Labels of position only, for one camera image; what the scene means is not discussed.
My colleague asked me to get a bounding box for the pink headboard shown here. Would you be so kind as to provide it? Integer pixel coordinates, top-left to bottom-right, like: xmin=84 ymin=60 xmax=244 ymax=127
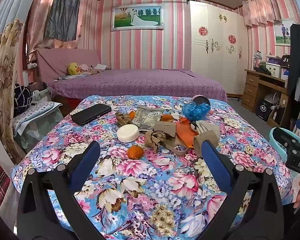
xmin=35 ymin=49 xmax=102 ymax=83

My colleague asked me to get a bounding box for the framed wedding picture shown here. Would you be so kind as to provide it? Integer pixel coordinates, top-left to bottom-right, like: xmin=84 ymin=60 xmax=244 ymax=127
xmin=111 ymin=4 xmax=164 ymax=32

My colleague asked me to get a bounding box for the floral printed blanket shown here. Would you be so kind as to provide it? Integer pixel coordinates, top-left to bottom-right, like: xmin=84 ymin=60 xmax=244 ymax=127
xmin=11 ymin=95 xmax=294 ymax=240

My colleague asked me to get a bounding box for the black hanging jacket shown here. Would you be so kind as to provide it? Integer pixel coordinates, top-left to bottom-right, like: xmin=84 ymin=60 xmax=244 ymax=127
xmin=287 ymin=23 xmax=300 ymax=103

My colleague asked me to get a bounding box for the yellow duck plush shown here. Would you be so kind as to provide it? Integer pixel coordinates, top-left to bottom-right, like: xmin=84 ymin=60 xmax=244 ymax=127
xmin=67 ymin=62 xmax=81 ymax=76

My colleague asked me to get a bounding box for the grey window curtain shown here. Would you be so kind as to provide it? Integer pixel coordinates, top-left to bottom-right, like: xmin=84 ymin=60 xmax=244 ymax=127
xmin=44 ymin=0 xmax=83 ymax=42

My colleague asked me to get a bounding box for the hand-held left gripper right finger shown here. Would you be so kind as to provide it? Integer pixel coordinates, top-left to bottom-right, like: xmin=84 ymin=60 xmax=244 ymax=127
xmin=201 ymin=141 xmax=283 ymax=240

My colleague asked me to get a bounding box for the dark cloth on desk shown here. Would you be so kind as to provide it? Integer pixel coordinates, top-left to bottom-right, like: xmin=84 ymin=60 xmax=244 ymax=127
xmin=255 ymin=65 xmax=272 ymax=75

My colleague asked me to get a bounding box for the light crumpled brown paper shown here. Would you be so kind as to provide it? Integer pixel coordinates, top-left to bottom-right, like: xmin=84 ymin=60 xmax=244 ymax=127
xmin=144 ymin=130 xmax=168 ymax=153

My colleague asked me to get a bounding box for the wooden desk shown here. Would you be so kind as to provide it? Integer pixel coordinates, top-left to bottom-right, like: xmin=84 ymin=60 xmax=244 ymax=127
xmin=241 ymin=69 xmax=290 ymax=128

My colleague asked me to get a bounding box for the white storage box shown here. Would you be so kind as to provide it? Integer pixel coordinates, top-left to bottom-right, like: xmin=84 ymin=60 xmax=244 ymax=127
xmin=265 ymin=62 xmax=282 ymax=78

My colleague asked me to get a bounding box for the bed with purple dotted cover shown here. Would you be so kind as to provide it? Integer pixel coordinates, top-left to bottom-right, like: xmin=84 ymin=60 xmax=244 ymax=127
xmin=46 ymin=68 xmax=228 ymax=105

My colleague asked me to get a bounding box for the light blue plastic basket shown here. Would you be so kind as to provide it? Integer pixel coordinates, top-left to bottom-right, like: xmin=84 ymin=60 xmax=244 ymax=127
xmin=269 ymin=127 xmax=300 ymax=157

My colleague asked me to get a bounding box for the dark crumpled brown paper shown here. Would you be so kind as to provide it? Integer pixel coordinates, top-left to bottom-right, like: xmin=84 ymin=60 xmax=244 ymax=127
xmin=115 ymin=110 xmax=133 ymax=128

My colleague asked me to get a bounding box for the orange plastic bag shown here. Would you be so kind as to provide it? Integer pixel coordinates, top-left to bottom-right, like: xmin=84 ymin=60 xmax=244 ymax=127
xmin=175 ymin=116 xmax=199 ymax=148

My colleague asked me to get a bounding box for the blue plastic bag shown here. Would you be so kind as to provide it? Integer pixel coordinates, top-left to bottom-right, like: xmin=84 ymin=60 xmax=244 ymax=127
xmin=182 ymin=102 xmax=212 ymax=122

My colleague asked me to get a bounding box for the purple box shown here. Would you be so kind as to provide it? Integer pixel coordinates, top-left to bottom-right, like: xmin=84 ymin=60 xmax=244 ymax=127
xmin=267 ymin=56 xmax=283 ymax=65

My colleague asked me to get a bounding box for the pink curtain valance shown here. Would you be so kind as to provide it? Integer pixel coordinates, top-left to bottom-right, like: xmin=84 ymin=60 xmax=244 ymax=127
xmin=241 ymin=0 xmax=283 ymax=27

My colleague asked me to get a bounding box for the black printed box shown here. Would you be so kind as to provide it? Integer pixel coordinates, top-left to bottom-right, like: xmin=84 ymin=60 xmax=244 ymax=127
xmin=255 ymin=98 xmax=273 ymax=122

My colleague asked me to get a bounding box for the pink cup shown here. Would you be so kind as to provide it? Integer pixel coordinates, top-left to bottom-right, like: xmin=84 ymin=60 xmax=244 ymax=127
xmin=191 ymin=94 xmax=214 ymax=115

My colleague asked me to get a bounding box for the brown cardboard piece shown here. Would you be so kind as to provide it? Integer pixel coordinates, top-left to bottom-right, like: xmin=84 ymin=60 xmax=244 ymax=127
xmin=154 ymin=121 xmax=177 ymax=138

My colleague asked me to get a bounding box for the desk lamp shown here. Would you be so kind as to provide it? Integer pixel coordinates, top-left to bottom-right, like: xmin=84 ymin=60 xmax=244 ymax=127
xmin=252 ymin=50 xmax=262 ymax=70

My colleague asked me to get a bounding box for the black and white cushion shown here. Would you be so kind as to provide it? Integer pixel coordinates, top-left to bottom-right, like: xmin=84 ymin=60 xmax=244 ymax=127
xmin=14 ymin=84 xmax=33 ymax=115

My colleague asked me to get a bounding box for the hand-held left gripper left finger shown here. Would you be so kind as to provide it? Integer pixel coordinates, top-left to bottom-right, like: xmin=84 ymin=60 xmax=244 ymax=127
xmin=17 ymin=141 xmax=108 ymax=240

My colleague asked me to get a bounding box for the orange mandarin fruit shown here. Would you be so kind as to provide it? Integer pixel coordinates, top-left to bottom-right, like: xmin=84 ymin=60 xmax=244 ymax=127
xmin=127 ymin=144 xmax=144 ymax=160

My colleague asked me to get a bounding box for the chair with dotted cushion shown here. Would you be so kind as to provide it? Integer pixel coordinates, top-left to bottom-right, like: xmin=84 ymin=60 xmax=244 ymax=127
xmin=12 ymin=101 xmax=64 ymax=153

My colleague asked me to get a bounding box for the white wardrobe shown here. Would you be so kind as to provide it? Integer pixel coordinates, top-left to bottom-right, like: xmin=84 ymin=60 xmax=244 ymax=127
xmin=186 ymin=0 xmax=248 ymax=97

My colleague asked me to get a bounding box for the white round heater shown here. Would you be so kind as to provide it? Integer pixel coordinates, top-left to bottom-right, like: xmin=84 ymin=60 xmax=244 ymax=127
xmin=264 ymin=93 xmax=280 ymax=108

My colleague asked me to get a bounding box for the small framed picture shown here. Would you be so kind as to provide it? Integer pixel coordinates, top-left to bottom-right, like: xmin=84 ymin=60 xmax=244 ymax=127
xmin=274 ymin=19 xmax=294 ymax=46

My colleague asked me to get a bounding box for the white round soap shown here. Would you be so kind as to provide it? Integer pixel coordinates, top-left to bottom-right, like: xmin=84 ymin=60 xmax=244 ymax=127
xmin=117 ymin=124 xmax=140 ymax=143

